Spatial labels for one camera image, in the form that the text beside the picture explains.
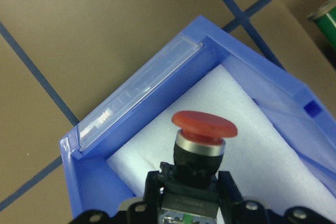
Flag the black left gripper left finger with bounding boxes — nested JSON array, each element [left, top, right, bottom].
[[143, 170, 165, 208]]

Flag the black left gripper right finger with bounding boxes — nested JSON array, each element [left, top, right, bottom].
[[217, 171, 243, 208]]

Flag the red push button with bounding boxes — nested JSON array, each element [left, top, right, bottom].
[[158, 111, 238, 223]]

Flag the white foam pad left bin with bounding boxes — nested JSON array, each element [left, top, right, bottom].
[[107, 66, 335, 220]]

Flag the blue bin left side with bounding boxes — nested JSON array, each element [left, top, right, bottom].
[[60, 17, 335, 216]]

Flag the green conveyor belt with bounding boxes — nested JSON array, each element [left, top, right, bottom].
[[307, 0, 335, 50]]

